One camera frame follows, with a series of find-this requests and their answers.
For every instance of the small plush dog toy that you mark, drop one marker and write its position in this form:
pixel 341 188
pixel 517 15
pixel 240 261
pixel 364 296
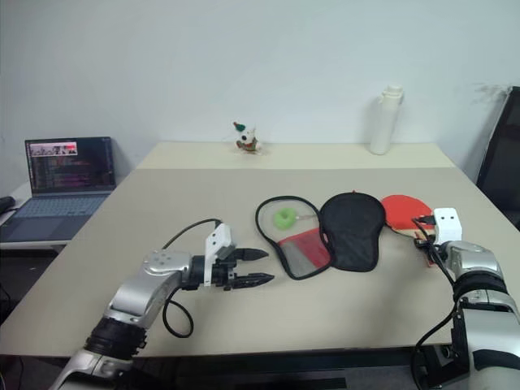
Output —
pixel 246 140

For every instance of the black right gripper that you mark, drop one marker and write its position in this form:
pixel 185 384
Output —
pixel 425 243

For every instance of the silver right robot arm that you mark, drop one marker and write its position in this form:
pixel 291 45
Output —
pixel 475 260

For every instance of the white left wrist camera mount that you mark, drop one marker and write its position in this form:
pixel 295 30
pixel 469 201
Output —
pixel 217 239

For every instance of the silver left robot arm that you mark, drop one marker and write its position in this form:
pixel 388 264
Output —
pixel 134 296

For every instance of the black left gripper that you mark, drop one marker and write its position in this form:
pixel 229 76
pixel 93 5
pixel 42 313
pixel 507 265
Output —
pixel 224 273

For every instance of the black office chair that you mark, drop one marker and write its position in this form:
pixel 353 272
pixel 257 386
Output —
pixel 501 154

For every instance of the white plastic bottle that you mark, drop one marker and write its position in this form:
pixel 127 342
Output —
pixel 384 122

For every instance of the open grey laptop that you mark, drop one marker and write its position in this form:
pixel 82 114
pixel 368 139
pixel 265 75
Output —
pixel 61 191

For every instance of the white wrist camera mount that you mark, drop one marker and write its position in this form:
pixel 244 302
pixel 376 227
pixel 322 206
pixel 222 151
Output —
pixel 217 239
pixel 447 225

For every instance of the red table tennis paddle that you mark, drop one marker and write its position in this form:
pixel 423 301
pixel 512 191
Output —
pixel 402 211

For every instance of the small black device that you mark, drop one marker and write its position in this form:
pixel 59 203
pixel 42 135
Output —
pixel 5 204

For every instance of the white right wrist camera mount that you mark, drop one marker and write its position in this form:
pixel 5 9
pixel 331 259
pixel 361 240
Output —
pixel 447 225

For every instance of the black mesh paddle case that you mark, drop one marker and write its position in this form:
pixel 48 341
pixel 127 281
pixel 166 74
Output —
pixel 352 231

